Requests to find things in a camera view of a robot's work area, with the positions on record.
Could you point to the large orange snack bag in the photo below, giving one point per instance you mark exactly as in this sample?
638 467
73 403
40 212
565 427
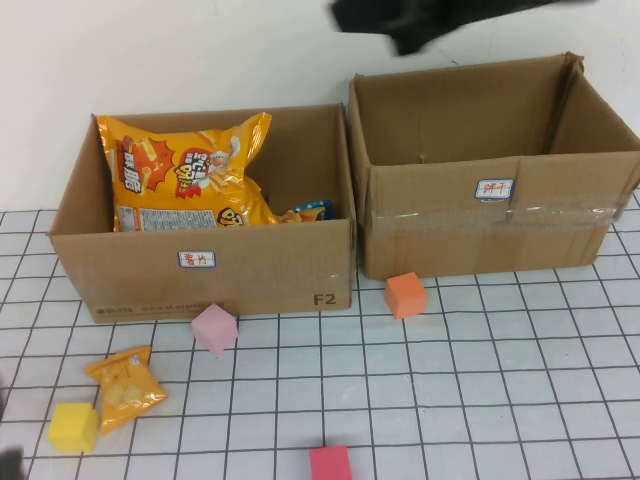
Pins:
165 170

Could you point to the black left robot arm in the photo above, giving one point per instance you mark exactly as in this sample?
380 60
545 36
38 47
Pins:
9 465

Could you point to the orange foam cube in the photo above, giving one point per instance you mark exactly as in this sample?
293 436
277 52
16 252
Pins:
406 296

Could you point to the taped cardboard box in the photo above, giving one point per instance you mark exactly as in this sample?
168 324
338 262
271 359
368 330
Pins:
425 200

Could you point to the handwritten label on F2 box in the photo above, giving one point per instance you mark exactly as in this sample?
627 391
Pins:
197 259

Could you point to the pink foam cube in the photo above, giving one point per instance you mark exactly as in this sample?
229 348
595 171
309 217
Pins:
214 329

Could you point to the cardboard box marked F2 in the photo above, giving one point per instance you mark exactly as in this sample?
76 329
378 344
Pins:
150 285

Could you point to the handwritten label on taped box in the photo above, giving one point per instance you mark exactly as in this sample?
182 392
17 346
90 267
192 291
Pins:
494 190

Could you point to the red foam cube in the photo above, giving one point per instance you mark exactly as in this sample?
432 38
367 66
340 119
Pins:
329 464

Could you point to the small orange biscuit packet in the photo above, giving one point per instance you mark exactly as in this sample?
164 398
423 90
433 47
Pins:
124 390

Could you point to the yellow foam cube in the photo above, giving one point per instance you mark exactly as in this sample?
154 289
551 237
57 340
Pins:
73 427

